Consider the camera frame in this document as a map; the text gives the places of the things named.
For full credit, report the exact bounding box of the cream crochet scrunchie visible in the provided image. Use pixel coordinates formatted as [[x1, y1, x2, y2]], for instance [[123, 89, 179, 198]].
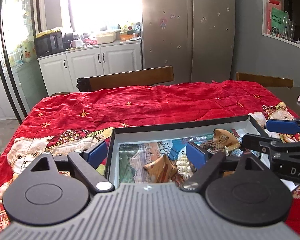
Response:
[[175, 154, 196, 180]]

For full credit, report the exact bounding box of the brown pyramid packet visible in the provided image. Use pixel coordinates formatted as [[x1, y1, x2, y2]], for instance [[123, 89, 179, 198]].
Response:
[[213, 129, 240, 151], [143, 155, 178, 183]]

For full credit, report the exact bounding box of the brown crochet scrunchie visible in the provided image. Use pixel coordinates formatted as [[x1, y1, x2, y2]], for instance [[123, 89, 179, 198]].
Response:
[[200, 140, 229, 156]]

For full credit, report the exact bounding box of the light blue scrunchie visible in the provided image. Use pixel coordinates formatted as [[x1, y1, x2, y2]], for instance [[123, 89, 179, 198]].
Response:
[[230, 148, 251, 157]]

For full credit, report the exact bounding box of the blue binder clip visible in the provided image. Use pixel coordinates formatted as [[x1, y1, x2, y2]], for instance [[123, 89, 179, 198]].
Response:
[[160, 142, 186, 160]]

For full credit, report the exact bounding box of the red bear quilt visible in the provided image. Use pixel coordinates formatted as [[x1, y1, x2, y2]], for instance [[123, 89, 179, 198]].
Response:
[[0, 80, 300, 235]]

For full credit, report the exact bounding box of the black shallow cardboard box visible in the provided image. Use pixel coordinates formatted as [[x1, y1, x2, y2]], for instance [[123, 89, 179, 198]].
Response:
[[104, 115, 268, 187]]

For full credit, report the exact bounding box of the Chinese history book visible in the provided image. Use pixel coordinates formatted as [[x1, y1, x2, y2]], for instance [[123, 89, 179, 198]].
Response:
[[118, 133, 213, 183]]

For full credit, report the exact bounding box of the white kitchen cabinet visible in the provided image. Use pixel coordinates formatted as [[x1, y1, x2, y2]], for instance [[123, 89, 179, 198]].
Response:
[[38, 40, 143, 95]]

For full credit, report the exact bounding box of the white mug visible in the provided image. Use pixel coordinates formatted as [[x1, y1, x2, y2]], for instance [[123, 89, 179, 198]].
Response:
[[70, 38, 84, 48]]

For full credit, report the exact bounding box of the black microwave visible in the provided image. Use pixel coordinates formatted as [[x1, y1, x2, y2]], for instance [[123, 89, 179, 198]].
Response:
[[34, 31, 65, 58]]

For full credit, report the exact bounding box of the beige plastic tub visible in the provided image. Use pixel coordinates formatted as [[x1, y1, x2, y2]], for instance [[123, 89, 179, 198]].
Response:
[[96, 31, 116, 44]]

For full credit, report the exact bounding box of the silver refrigerator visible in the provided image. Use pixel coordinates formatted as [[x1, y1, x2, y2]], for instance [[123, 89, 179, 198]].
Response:
[[141, 0, 235, 83]]

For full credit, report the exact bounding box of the white wall shelf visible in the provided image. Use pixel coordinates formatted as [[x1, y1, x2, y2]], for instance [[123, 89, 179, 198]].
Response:
[[262, 0, 300, 48]]

